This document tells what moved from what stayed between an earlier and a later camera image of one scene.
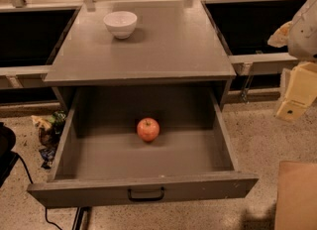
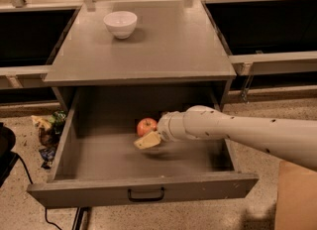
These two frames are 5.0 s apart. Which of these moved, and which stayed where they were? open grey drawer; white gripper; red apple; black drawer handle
Moved: white gripper
Stayed: red apple; black drawer handle; open grey drawer
